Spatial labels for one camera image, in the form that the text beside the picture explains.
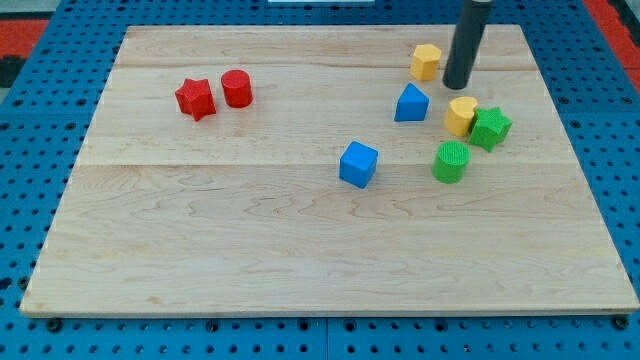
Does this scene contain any yellow heart block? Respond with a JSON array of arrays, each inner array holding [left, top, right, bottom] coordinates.
[[444, 96, 478, 137]]

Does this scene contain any green star block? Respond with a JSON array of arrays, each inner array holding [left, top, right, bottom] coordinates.
[[468, 107, 513, 153]]

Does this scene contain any yellow hexagon block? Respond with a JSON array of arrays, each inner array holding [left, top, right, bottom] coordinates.
[[409, 44, 442, 81]]

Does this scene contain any blue cube block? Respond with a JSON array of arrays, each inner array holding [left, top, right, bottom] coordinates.
[[339, 141, 379, 188]]

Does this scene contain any red cylinder block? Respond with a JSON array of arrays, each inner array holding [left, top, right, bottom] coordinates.
[[221, 69, 253, 108]]

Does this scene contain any wooden board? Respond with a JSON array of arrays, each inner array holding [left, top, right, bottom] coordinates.
[[20, 25, 639, 319]]

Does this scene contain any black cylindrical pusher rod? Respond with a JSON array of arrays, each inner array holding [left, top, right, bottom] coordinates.
[[442, 0, 493, 90]]

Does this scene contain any red star block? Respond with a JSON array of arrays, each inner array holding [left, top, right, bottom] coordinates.
[[175, 78, 217, 122]]

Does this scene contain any blue triangle block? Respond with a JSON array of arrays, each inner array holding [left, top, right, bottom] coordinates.
[[394, 83, 430, 122]]

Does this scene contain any green cylinder block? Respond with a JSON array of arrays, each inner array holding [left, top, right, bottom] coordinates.
[[432, 141, 471, 184]]

